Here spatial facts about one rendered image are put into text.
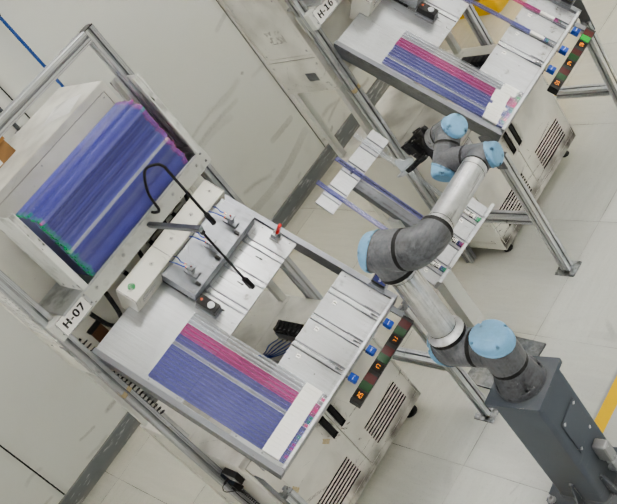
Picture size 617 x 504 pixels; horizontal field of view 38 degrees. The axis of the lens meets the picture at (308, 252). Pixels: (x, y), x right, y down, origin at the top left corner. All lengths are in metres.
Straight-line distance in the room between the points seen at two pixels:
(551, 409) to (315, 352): 0.74
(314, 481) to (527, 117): 1.79
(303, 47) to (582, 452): 1.82
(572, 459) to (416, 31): 1.68
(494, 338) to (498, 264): 1.45
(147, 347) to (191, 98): 2.15
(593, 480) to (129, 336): 1.51
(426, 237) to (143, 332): 1.05
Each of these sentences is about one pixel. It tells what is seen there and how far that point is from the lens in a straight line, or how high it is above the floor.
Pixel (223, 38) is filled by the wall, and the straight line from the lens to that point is 4.96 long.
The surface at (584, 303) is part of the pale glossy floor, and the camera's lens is 3.64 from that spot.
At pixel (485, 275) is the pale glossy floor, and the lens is 3.98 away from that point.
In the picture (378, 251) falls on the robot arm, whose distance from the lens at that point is 2.38.
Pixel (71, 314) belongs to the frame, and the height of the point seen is 1.35.
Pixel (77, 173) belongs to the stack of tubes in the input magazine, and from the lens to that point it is 2.79.
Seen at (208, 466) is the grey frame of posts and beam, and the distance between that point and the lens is 3.25.
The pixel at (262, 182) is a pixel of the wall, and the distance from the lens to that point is 5.06.
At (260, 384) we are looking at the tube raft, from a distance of 2.84.
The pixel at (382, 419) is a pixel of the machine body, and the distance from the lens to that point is 3.48.
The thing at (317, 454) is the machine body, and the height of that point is 0.35.
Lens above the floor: 2.51
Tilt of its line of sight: 31 degrees down
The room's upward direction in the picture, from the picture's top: 39 degrees counter-clockwise
